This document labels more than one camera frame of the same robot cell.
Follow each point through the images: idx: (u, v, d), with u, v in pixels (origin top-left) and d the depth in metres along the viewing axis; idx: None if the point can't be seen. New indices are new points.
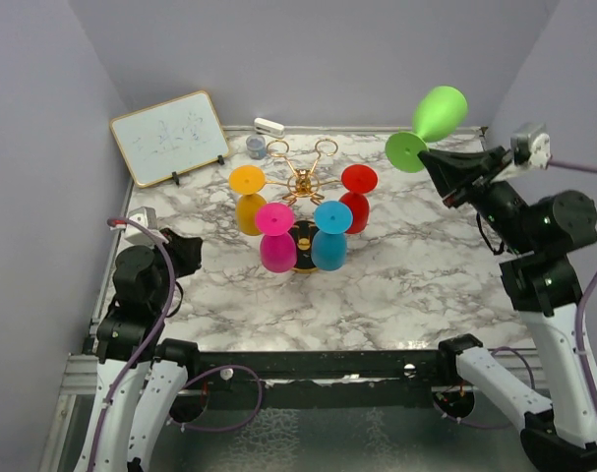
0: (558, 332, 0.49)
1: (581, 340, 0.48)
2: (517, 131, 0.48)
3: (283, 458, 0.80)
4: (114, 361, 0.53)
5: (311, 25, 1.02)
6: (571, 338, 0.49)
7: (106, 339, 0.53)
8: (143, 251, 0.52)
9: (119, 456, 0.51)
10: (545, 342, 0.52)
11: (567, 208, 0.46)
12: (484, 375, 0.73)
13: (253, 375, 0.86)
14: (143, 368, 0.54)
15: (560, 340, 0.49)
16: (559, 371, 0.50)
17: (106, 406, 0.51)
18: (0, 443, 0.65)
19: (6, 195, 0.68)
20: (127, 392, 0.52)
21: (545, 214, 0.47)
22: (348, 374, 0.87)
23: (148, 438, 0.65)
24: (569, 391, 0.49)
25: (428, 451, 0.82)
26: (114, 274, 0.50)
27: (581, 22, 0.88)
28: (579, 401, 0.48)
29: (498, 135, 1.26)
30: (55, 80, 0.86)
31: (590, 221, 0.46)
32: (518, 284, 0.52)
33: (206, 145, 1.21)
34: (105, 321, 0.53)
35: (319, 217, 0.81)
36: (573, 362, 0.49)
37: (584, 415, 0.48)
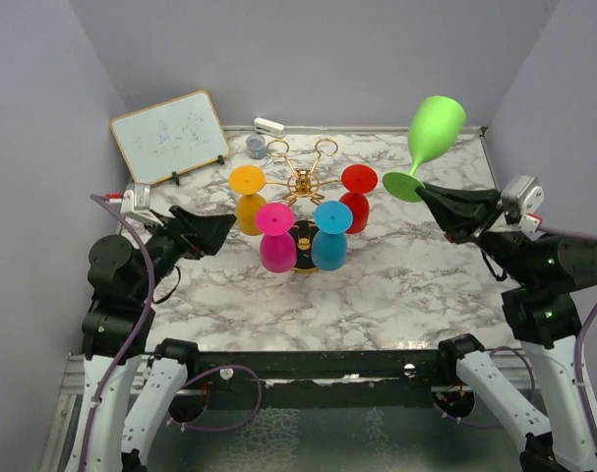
0: (558, 364, 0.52)
1: (580, 372, 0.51)
2: (508, 190, 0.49)
3: (283, 458, 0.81)
4: (101, 357, 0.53)
5: (311, 25, 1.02)
6: (570, 370, 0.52)
7: (91, 334, 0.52)
8: (118, 244, 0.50)
9: (112, 454, 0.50)
10: (544, 374, 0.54)
11: (569, 252, 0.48)
12: (486, 383, 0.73)
13: (252, 375, 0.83)
14: (131, 365, 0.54)
15: (559, 372, 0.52)
16: (558, 401, 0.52)
17: (95, 405, 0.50)
18: (0, 443, 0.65)
19: (7, 196, 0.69)
20: (117, 390, 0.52)
21: (549, 256, 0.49)
22: (348, 375, 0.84)
23: (147, 431, 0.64)
24: (568, 421, 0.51)
25: (427, 451, 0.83)
26: (89, 272, 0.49)
27: (582, 23, 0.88)
28: (577, 430, 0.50)
29: (499, 135, 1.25)
30: (56, 81, 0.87)
31: (593, 265, 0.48)
32: (519, 316, 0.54)
33: (206, 145, 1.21)
34: (90, 315, 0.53)
35: (319, 217, 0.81)
36: (572, 393, 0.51)
37: (583, 444, 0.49)
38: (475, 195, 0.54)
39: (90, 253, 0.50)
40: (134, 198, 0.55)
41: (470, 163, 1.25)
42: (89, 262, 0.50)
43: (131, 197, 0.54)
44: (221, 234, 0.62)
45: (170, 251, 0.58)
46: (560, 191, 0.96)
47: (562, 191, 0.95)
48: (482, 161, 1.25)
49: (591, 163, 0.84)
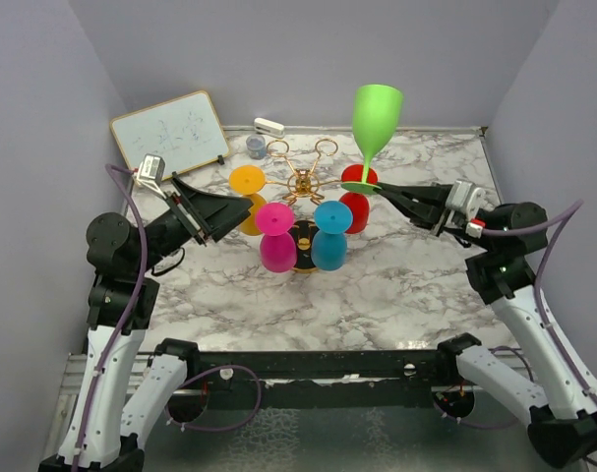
0: (522, 311, 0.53)
1: (543, 312, 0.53)
2: (451, 195, 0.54)
3: (284, 458, 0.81)
4: (105, 326, 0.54)
5: (311, 25, 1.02)
6: (535, 315, 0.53)
7: (97, 305, 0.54)
8: (114, 223, 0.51)
9: (110, 428, 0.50)
10: (516, 328, 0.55)
11: (521, 218, 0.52)
12: (481, 368, 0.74)
13: (252, 375, 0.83)
14: (136, 337, 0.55)
15: (525, 318, 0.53)
16: (535, 348, 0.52)
17: (98, 374, 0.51)
18: (0, 442, 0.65)
19: (7, 196, 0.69)
20: (120, 361, 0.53)
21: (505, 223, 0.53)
22: (348, 374, 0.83)
23: (146, 417, 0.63)
24: (549, 364, 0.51)
25: (427, 451, 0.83)
26: (89, 252, 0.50)
27: (581, 23, 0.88)
28: (558, 372, 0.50)
29: (498, 135, 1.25)
30: (56, 82, 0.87)
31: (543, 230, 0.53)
32: (480, 278, 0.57)
33: (206, 145, 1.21)
34: (96, 287, 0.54)
35: (319, 217, 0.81)
36: (543, 335, 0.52)
37: (567, 384, 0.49)
38: (427, 192, 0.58)
39: (89, 234, 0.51)
40: (143, 168, 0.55)
41: (470, 163, 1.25)
42: (88, 241, 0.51)
43: (142, 166, 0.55)
44: (227, 215, 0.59)
45: (174, 228, 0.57)
46: (559, 191, 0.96)
47: (561, 191, 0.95)
48: (482, 161, 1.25)
49: (590, 163, 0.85)
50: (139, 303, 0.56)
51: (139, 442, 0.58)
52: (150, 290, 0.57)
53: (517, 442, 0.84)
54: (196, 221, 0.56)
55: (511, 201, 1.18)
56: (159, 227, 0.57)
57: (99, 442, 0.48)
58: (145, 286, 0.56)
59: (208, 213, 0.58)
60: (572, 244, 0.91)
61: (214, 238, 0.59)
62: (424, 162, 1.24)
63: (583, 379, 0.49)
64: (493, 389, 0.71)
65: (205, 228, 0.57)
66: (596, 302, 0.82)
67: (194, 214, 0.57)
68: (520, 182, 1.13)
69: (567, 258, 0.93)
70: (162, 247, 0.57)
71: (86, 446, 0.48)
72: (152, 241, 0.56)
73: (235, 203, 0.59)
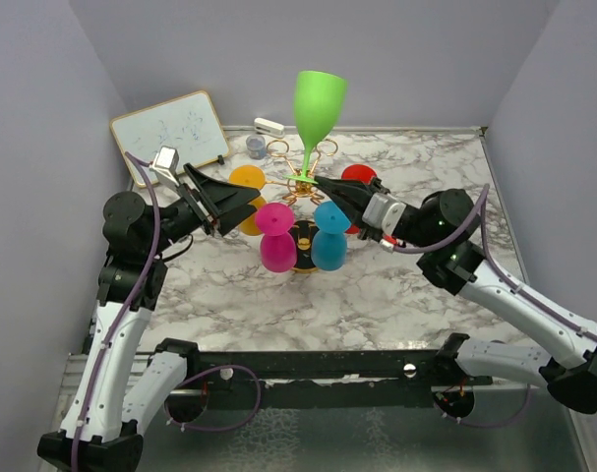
0: (492, 286, 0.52)
1: (507, 278, 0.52)
2: (369, 209, 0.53)
3: (283, 458, 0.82)
4: (114, 302, 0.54)
5: (310, 26, 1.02)
6: (503, 284, 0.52)
7: (108, 282, 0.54)
8: (131, 201, 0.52)
9: (114, 404, 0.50)
10: (491, 305, 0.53)
11: (451, 208, 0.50)
12: (481, 357, 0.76)
13: (252, 375, 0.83)
14: (143, 315, 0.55)
15: (496, 291, 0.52)
16: (522, 317, 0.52)
17: (104, 348, 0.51)
18: None
19: (7, 196, 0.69)
20: (126, 337, 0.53)
21: (440, 217, 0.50)
22: (348, 375, 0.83)
23: (146, 406, 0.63)
24: (540, 324, 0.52)
25: (427, 451, 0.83)
26: (104, 225, 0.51)
27: (581, 23, 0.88)
28: (551, 327, 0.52)
29: (498, 135, 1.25)
30: (57, 82, 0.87)
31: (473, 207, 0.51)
32: (440, 275, 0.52)
33: (206, 145, 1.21)
34: (108, 266, 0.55)
35: (319, 218, 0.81)
36: (521, 300, 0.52)
37: (564, 334, 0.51)
38: (352, 195, 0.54)
39: (104, 209, 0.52)
40: (159, 154, 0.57)
41: (470, 163, 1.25)
42: (104, 215, 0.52)
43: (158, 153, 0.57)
44: (235, 201, 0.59)
45: (186, 214, 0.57)
46: (559, 191, 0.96)
47: (561, 191, 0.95)
48: (482, 161, 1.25)
49: (590, 163, 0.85)
50: (149, 283, 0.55)
51: (138, 428, 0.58)
52: (159, 270, 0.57)
53: (516, 442, 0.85)
54: (207, 206, 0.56)
55: (511, 201, 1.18)
56: (171, 210, 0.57)
57: (101, 417, 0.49)
58: (154, 265, 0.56)
59: (218, 198, 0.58)
60: (572, 244, 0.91)
61: (220, 225, 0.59)
62: (424, 161, 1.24)
63: (569, 321, 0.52)
64: (501, 372, 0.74)
65: (213, 211, 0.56)
66: (596, 302, 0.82)
67: (205, 200, 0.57)
68: (520, 182, 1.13)
69: (567, 258, 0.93)
70: (172, 231, 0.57)
71: (89, 421, 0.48)
72: (164, 224, 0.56)
73: (244, 190, 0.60)
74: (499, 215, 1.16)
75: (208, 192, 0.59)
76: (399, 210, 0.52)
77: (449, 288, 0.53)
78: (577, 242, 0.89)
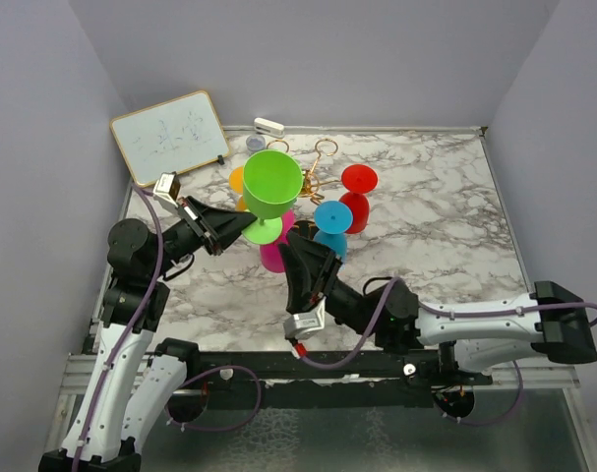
0: (436, 325, 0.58)
1: (440, 311, 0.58)
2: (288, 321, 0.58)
3: (283, 458, 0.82)
4: (117, 324, 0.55)
5: (310, 24, 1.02)
6: (441, 319, 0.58)
7: (112, 304, 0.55)
8: (135, 227, 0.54)
9: (114, 424, 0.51)
10: (446, 338, 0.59)
11: (396, 304, 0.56)
12: (477, 355, 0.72)
13: (252, 375, 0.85)
14: (146, 337, 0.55)
15: (442, 327, 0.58)
16: (472, 332, 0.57)
17: (106, 369, 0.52)
18: None
19: (6, 195, 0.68)
20: (128, 359, 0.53)
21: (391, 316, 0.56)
22: (348, 375, 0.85)
23: (144, 421, 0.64)
24: (487, 328, 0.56)
25: (427, 450, 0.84)
26: (108, 253, 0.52)
27: (583, 21, 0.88)
28: (497, 326, 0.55)
29: (499, 134, 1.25)
30: (55, 80, 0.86)
31: (407, 291, 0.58)
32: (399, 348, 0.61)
33: (206, 145, 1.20)
34: (112, 289, 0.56)
35: (319, 217, 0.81)
36: (461, 322, 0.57)
37: (510, 324, 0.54)
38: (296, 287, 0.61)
39: (110, 236, 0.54)
40: (161, 181, 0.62)
41: (470, 163, 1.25)
42: (108, 243, 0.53)
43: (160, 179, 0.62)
44: (233, 227, 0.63)
45: (186, 235, 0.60)
46: (559, 191, 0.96)
47: (561, 191, 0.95)
48: (483, 161, 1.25)
49: (590, 162, 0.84)
50: (151, 305, 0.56)
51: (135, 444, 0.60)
52: (162, 293, 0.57)
53: (516, 442, 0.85)
54: (206, 229, 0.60)
55: (512, 201, 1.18)
56: (173, 233, 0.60)
57: (101, 438, 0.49)
58: (158, 287, 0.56)
59: (218, 223, 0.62)
60: (572, 244, 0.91)
61: (221, 247, 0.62)
62: (424, 161, 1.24)
63: (506, 309, 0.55)
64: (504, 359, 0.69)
65: (213, 234, 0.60)
66: None
67: (205, 222, 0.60)
68: (519, 182, 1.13)
69: (567, 257, 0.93)
70: (176, 253, 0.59)
71: (89, 440, 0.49)
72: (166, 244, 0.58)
73: (242, 215, 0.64)
74: (499, 214, 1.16)
75: (209, 217, 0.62)
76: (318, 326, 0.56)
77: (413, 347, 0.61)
78: (577, 241, 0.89)
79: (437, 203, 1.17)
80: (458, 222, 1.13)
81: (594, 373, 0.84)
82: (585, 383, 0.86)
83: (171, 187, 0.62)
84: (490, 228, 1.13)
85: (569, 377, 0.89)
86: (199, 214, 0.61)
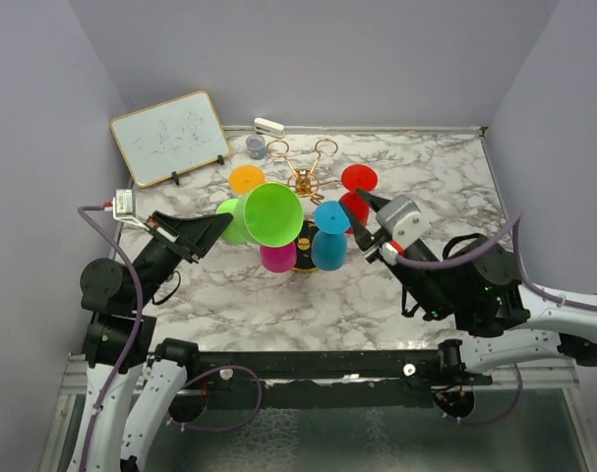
0: (545, 310, 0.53)
1: (553, 295, 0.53)
2: (389, 207, 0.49)
3: (283, 458, 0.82)
4: (103, 364, 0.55)
5: (310, 24, 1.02)
6: (550, 302, 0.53)
7: (95, 342, 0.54)
8: (108, 269, 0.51)
9: (110, 460, 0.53)
10: (543, 324, 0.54)
11: (492, 267, 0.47)
12: (488, 358, 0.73)
13: (252, 375, 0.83)
14: (133, 374, 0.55)
15: (549, 313, 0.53)
16: (572, 323, 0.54)
17: (96, 412, 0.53)
18: None
19: (6, 195, 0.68)
20: (118, 398, 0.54)
21: (488, 284, 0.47)
22: (348, 375, 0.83)
23: (145, 437, 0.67)
24: (590, 325, 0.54)
25: (427, 450, 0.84)
26: (83, 300, 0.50)
27: (582, 21, 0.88)
28: None
29: (499, 134, 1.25)
30: (55, 79, 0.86)
31: (503, 252, 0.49)
32: (492, 326, 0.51)
33: (206, 145, 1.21)
34: (94, 324, 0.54)
35: (319, 217, 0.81)
36: (567, 311, 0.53)
37: None
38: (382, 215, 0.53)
39: (83, 279, 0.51)
40: (116, 205, 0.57)
41: (470, 163, 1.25)
42: (82, 288, 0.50)
43: (115, 202, 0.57)
44: (209, 235, 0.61)
45: (163, 256, 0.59)
46: (558, 192, 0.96)
47: (560, 191, 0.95)
48: (482, 161, 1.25)
49: (591, 162, 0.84)
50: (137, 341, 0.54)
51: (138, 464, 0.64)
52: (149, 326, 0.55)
53: (516, 442, 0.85)
54: (187, 249, 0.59)
55: (512, 201, 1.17)
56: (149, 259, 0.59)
57: None
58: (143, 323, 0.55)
59: (196, 237, 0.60)
60: (572, 244, 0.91)
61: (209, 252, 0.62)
62: (425, 161, 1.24)
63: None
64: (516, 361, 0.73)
65: (197, 251, 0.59)
66: None
67: (181, 241, 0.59)
68: (519, 183, 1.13)
69: (566, 258, 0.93)
70: (156, 274, 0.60)
71: None
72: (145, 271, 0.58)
73: (217, 218, 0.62)
74: (499, 215, 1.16)
75: (185, 232, 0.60)
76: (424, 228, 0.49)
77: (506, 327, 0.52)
78: (578, 241, 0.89)
79: (437, 203, 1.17)
80: (458, 222, 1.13)
81: (594, 374, 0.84)
82: (585, 383, 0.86)
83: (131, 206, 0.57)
84: (490, 228, 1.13)
85: (569, 377, 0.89)
86: (174, 234, 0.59)
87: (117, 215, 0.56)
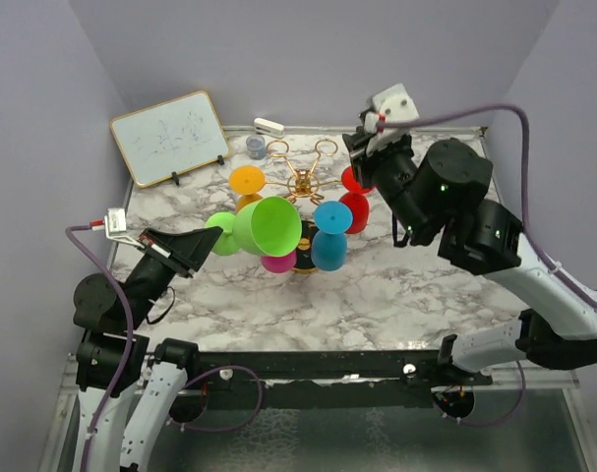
0: (534, 269, 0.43)
1: (547, 259, 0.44)
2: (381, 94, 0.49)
3: (283, 458, 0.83)
4: (95, 387, 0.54)
5: (310, 24, 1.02)
6: (541, 265, 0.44)
7: (86, 363, 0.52)
8: (103, 285, 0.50)
9: None
10: (521, 287, 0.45)
11: (448, 165, 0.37)
12: (470, 352, 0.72)
13: (252, 375, 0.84)
14: (126, 395, 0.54)
15: (536, 274, 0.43)
16: (552, 298, 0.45)
17: (90, 436, 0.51)
18: None
19: (6, 196, 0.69)
20: (111, 421, 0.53)
21: (441, 182, 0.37)
22: (348, 375, 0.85)
23: (146, 442, 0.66)
24: (569, 310, 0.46)
25: (427, 450, 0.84)
26: (76, 317, 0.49)
27: (582, 21, 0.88)
28: (578, 310, 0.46)
29: (499, 134, 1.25)
30: (55, 79, 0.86)
31: (473, 154, 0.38)
32: (476, 258, 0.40)
33: (206, 145, 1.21)
34: (85, 345, 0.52)
35: (319, 217, 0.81)
36: (555, 282, 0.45)
37: (587, 313, 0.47)
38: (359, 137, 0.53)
39: (76, 294, 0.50)
40: (109, 222, 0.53)
41: None
42: (74, 304, 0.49)
43: (106, 221, 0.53)
44: (204, 249, 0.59)
45: (157, 271, 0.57)
46: (558, 192, 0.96)
47: (560, 192, 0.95)
48: None
49: (590, 162, 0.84)
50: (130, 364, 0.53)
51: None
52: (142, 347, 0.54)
53: (515, 442, 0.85)
54: (182, 265, 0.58)
55: (512, 201, 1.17)
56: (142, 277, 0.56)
57: None
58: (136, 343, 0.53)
59: (190, 252, 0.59)
60: (572, 244, 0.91)
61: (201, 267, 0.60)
62: None
63: (589, 299, 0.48)
64: (494, 358, 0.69)
65: (191, 265, 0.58)
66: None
67: (176, 256, 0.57)
68: (519, 183, 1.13)
69: (565, 258, 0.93)
70: (150, 292, 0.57)
71: None
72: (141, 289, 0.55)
73: (208, 232, 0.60)
74: None
75: (178, 248, 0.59)
76: (411, 115, 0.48)
77: (493, 260, 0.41)
78: (577, 242, 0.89)
79: None
80: None
81: (594, 374, 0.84)
82: (585, 383, 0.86)
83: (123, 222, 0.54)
84: None
85: (568, 377, 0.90)
86: (168, 249, 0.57)
87: (106, 230, 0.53)
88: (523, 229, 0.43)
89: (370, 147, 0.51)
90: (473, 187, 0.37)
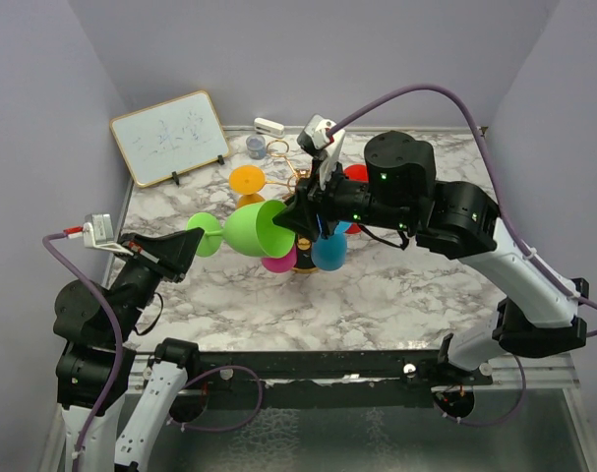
0: (509, 255, 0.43)
1: (522, 246, 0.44)
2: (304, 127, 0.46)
3: (284, 458, 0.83)
4: (78, 406, 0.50)
5: (310, 23, 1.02)
6: (516, 251, 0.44)
7: (66, 380, 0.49)
8: (86, 294, 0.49)
9: None
10: (496, 271, 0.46)
11: (386, 153, 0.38)
12: (461, 347, 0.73)
13: (252, 375, 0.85)
14: (112, 413, 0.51)
15: (511, 260, 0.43)
16: (528, 283, 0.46)
17: (78, 454, 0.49)
18: None
19: (6, 195, 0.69)
20: (99, 439, 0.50)
21: (381, 171, 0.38)
22: (348, 375, 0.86)
23: (146, 442, 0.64)
24: (542, 296, 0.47)
25: (427, 450, 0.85)
26: (56, 325, 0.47)
27: (583, 20, 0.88)
28: (552, 297, 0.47)
29: (499, 133, 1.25)
30: (54, 78, 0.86)
31: (409, 140, 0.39)
32: (453, 240, 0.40)
33: (206, 145, 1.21)
34: (65, 361, 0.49)
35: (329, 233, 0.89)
36: (530, 267, 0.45)
37: (561, 300, 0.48)
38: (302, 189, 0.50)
39: (58, 302, 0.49)
40: (94, 230, 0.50)
41: (471, 163, 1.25)
42: (56, 312, 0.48)
43: (90, 229, 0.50)
44: (189, 253, 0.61)
45: (144, 281, 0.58)
46: (558, 192, 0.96)
47: (561, 191, 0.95)
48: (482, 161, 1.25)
49: (591, 161, 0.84)
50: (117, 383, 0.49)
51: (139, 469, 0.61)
52: (128, 364, 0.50)
53: (515, 442, 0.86)
54: (170, 269, 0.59)
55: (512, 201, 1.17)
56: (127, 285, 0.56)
57: None
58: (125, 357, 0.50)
59: (176, 255, 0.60)
60: (572, 243, 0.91)
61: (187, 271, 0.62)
62: None
63: (563, 288, 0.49)
64: (485, 354, 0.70)
65: (178, 273, 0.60)
66: None
67: (164, 262, 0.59)
68: (518, 182, 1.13)
69: (566, 258, 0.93)
70: (139, 301, 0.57)
71: None
72: (131, 300, 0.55)
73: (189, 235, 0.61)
74: None
75: (166, 252, 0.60)
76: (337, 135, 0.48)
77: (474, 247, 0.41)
78: (578, 241, 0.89)
79: None
80: None
81: (594, 373, 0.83)
82: (585, 383, 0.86)
83: (110, 234, 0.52)
84: None
85: (569, 378, 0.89)
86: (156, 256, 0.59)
87: (93, 243, 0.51)
88: (500, 214, 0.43)
89: (322, 179, 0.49)
90: (412, 168, 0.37)
